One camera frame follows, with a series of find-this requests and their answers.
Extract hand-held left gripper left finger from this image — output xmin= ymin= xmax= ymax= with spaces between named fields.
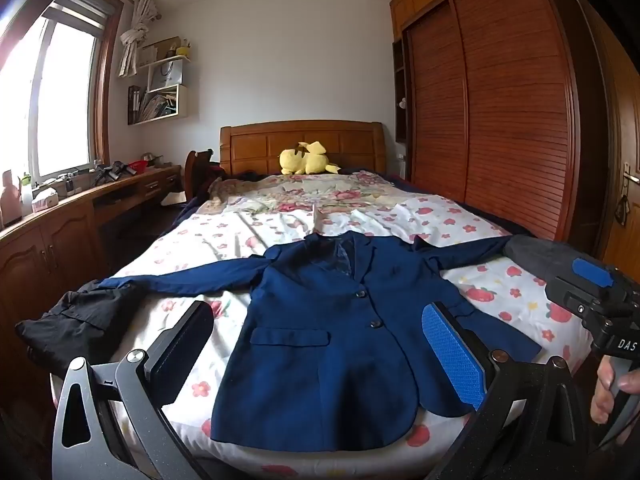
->
xmin=52 ymin=300 xmax=216 ymax=480

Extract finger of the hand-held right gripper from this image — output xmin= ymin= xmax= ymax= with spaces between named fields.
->
xmin=546 ymin=256 xmax=633 ymax=318

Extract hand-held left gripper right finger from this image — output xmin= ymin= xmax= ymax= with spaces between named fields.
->
xmin=422 ymin=302 xmax=594 ymax=480

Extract blue blazer jacket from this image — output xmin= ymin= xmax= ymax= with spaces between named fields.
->
xmin=97 ymin=231 xmax=543 ymax=445

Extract person's right hand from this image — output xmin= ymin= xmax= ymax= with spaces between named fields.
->
xmin=590 ymin=355 xmax=640 ymax=427

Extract bed with floral sheet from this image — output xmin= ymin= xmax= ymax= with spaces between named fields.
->
xmin=50 ymin=195 xmax=591 ymax=480

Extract black garment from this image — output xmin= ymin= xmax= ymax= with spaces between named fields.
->
xmin=15 ymin=280 xmax=146 ymax=372

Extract wooden door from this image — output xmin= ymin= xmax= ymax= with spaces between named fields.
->
xmin=575 ymin=0 xmax=640 ymax=273

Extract wooden desk cabinet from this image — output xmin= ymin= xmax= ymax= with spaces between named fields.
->
xmin=0 ymin=164 xmax=182 ymax=361

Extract wooden chair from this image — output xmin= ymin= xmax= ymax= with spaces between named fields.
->
xmin=184 ymin=149 xmax=221 ymax=206

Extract wooden slatted wardrobe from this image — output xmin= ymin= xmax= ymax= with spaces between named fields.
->
xmin=390 ymin=0 xmax=583 ymax=243

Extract black tools on desk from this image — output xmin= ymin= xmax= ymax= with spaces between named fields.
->
xmin=91 ymin=160 xmax=137 ymax=187

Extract tissue box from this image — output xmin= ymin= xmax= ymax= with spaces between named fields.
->
xmin=31 ymin=187 xmax=61 ymax=215

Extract floral quilt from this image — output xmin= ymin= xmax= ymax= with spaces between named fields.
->
xmin=207 ymin=170 xmax=416 ymax=221

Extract white bottle with green cap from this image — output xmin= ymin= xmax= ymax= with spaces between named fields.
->
xmin=19 ymin=173 xmax=34 ymax=217

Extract pink bottle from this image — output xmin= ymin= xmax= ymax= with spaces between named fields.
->
xmin=0 ymin=170 xmax=23 ymax=230

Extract yellow plush toy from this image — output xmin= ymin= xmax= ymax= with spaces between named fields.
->
xmin=279 ymin=141 xmax=342 ymax=176

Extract wooden headboard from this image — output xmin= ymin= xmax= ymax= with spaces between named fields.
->
xmin=220 ymin=120 xmax=387 ymax=177

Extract white paper bag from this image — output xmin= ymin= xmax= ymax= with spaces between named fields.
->
xmin=150 ymin=58 xmax=184 ymax=89

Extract window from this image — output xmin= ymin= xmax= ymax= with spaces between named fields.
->
xmin=0 ymin=2 xmax=123 ymax=181

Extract tied beige curtain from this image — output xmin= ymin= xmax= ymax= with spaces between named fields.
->
xmin=118 ymin=0 xmax=161 ymax=79

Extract metal door handle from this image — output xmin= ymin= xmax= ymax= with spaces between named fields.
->
xmin=616 ymin=161 xmax=640 ymax=227

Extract wooden wall box shelf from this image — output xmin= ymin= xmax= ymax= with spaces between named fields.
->
xmin=127 ymin=83 xmax=189 ymax=126

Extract white wall shelf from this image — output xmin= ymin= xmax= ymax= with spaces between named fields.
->
xmin=139 ymin=55 xmax=192 ymax=92

